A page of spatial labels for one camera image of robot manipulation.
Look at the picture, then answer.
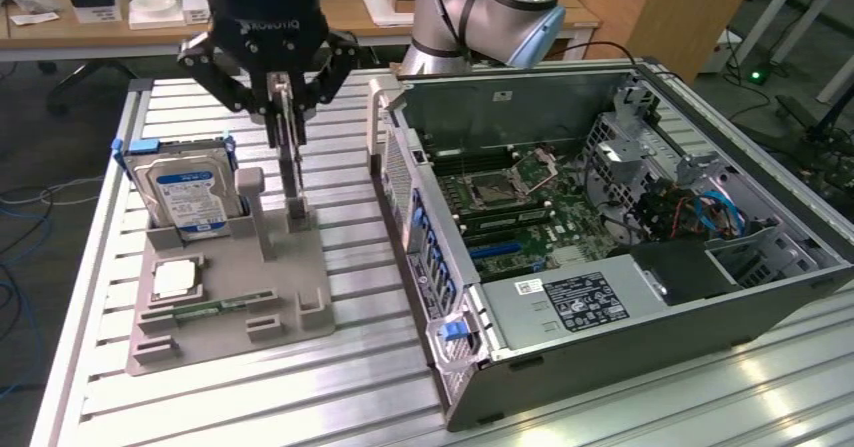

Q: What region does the open metal disk bay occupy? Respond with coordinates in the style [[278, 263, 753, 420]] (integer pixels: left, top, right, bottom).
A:
[[705, 219, 840, 291]]

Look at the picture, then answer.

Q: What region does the grey parts rack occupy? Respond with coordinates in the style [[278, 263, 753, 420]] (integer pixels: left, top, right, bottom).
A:
[[124, 165, 337, 377]]

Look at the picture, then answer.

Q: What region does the white box round holder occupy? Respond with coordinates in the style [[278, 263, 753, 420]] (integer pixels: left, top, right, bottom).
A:
[[126, 0, 188, 32]]

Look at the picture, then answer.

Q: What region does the perforated metal disk bay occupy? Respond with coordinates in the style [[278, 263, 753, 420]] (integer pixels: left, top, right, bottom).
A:
[[585, 110, 729, 206]]

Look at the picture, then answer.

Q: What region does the hard disk blue caddy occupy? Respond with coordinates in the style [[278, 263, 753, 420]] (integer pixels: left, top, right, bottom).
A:
[[111, 134, 242, 242]]

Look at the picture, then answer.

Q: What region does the silver CPU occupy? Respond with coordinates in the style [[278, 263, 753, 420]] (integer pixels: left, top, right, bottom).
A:
[[150, 260, 203, 302]]

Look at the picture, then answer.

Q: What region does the black floor stand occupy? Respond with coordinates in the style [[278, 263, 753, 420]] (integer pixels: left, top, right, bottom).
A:
[[773, 91, 854, 193]]

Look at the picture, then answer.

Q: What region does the blue expansion slot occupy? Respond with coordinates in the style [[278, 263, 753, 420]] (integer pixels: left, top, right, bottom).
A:
[[470, 243, 523, 260]]

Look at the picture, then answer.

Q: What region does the CPU socket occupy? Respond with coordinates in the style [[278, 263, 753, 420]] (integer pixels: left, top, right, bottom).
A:
[[466, 169, 529, 207]]

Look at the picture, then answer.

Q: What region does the wooden desk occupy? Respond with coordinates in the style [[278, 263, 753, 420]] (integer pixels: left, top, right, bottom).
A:
[[0, 0, 240, 63], [236, 0, 602, 76]]

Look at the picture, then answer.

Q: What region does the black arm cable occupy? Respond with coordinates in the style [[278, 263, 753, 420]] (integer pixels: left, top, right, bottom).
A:
[[418, 0, 473, 63]]

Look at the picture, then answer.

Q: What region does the green RAM stick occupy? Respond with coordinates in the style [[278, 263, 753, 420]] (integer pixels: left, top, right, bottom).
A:
[[147, 296, 272, 319]]

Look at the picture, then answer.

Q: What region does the white paper stack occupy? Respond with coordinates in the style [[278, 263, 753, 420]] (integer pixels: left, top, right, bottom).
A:
[[359, 0, 417, 29]]

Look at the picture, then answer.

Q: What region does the grey power supply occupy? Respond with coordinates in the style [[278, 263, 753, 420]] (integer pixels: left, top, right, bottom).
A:
[[478, 255, 669, 363]]

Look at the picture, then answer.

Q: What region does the white box black label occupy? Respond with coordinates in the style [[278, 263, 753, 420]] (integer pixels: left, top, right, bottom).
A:
[[66, 0, 126, 25]]

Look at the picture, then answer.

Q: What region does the black chair base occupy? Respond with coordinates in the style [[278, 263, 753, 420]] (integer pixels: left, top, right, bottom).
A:
[[36, 59, 142, 116]]

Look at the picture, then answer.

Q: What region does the white table frame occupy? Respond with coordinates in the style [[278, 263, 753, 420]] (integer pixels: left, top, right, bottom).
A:
[[730, 0, 854, 103]]

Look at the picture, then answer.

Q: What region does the green motherboard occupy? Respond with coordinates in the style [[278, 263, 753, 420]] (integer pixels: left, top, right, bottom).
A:
[[423, 142, 606, 281]]

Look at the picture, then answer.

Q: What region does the white paper label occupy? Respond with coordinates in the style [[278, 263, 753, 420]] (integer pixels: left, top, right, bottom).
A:
[[8, 10, 62, 27]]

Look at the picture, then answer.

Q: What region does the plain white box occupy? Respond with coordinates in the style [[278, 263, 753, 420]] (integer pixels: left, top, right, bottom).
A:
[[179, 0, 216, 26]]

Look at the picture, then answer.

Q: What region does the wooden cabinet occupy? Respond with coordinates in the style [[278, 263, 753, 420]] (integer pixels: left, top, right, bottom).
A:
[[557, 0, 766, 84]]

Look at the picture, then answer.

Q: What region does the installed RAM stick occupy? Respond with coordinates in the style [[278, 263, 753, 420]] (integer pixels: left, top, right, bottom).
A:
[[458, 205, 546, 221], [465, 214, 554, 233]]

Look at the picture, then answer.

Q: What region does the blue wire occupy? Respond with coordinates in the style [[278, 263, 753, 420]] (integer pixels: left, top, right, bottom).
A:
[[693, 190, 747, 241]]

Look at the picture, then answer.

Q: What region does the open grey PC case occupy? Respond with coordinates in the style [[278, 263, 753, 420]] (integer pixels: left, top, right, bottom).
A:
[[367, 56, 854, 434]]

